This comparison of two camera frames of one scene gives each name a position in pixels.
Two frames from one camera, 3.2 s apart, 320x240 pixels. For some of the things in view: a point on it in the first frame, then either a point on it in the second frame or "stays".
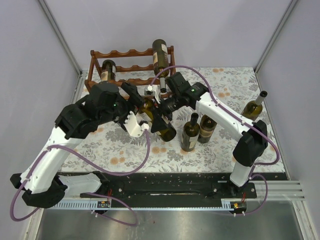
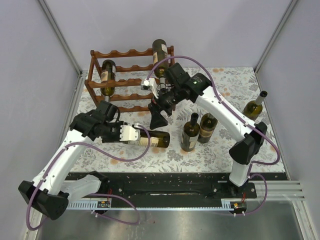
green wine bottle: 108,70 stays
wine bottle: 146,113 → 157,139
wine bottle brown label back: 161,61 stays
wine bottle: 190,134 stays
